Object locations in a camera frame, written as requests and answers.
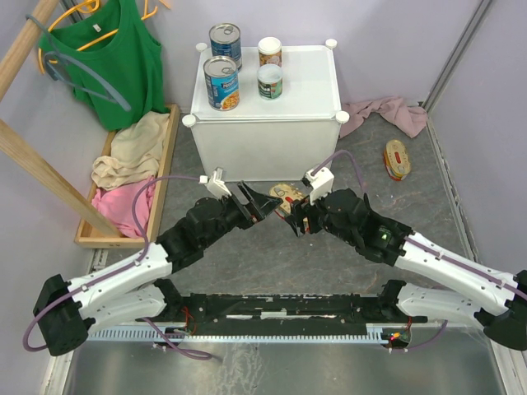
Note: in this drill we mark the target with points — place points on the mauve cloth on floor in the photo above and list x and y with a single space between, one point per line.
410 120

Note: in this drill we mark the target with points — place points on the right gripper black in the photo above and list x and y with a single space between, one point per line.
302 209

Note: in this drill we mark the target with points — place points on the white cube cabinet counter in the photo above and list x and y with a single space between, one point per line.
271 140

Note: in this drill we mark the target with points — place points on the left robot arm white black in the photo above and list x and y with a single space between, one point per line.
63 312

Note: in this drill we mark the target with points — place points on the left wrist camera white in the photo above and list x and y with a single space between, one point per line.
215 184

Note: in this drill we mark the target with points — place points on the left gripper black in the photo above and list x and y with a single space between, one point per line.
249 213

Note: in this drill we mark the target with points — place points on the blue can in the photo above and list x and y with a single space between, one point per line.
225 41
221 78

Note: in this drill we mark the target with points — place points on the orange can white lid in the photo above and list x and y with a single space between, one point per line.
270 51

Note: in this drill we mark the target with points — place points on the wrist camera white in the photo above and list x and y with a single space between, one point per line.
215 184
321 184

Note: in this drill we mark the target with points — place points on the beige cloth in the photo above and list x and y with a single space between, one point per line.
135 153

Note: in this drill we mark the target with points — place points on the wooden rack pole lower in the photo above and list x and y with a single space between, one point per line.
32 162

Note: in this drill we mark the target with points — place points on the pink cloth in tray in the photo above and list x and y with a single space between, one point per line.
116 206

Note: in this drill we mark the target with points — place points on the wooden rack pole upper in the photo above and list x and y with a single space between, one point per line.
24 42

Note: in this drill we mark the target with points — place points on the green tank top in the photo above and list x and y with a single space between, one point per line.
131 63

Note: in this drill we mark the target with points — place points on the wooden rack pole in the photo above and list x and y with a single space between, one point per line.
32 162
24 42

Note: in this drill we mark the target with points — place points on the white cable duct comb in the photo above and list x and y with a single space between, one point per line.
146 333

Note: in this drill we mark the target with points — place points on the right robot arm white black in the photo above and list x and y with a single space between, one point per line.
492 300

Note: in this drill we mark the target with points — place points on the aluminium frame post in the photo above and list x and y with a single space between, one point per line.
471 29

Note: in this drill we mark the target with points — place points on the orange clothes hanger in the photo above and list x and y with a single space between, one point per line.
101 23

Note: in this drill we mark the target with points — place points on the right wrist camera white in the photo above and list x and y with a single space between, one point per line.
321 184

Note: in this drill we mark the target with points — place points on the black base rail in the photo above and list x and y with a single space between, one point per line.
218 314

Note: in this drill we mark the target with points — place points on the oval gold tin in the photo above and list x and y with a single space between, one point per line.
288 193
396 160

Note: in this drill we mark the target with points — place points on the aluminium floor rail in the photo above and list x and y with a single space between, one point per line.
103 319

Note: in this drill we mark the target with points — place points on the green can white lid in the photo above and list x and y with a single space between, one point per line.
270 81

